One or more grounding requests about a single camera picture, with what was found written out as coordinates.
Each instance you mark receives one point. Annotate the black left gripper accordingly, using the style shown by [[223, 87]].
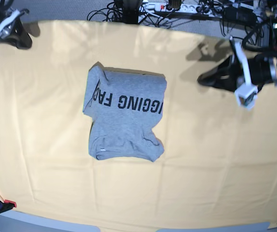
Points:
[[262, 68]]

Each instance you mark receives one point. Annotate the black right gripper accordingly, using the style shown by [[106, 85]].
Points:
[[19, 36]]

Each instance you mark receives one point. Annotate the grey t-shirt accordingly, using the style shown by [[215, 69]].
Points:
[[124, 107]]

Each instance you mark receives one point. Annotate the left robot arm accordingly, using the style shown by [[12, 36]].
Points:
[[243, 50]]

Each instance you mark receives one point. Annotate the black power adapter brick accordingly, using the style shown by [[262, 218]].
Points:
[[239, 16]]

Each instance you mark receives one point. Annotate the yellow table cloth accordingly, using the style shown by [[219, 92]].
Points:
[[219, 167]]

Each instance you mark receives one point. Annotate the white power strip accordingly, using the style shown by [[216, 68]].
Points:
[[189, 9]]

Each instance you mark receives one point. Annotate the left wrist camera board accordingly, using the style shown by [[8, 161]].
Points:
[[246, 95]]

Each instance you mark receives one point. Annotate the black centre post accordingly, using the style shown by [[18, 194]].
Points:
[[130, 11]]

